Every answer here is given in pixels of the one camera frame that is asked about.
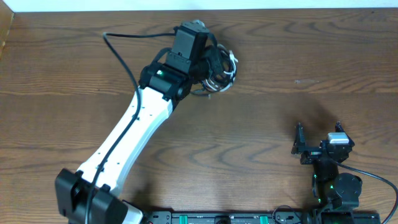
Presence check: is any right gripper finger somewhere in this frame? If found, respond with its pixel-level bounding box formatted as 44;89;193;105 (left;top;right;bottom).
335;121;351;140
294;123;306;152

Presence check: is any black usb cable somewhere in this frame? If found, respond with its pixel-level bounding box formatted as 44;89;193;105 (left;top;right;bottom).
190;43;239;100

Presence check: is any white usb cable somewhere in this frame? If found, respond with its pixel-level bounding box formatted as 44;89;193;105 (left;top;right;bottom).
203;46;239;93

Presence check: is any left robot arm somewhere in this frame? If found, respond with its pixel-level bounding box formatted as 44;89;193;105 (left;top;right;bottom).
55;20;217;223

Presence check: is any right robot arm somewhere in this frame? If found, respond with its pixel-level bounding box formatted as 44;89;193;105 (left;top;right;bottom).
292;122;363;223

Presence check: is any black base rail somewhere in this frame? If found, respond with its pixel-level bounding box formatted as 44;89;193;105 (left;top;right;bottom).
141;210;381;224

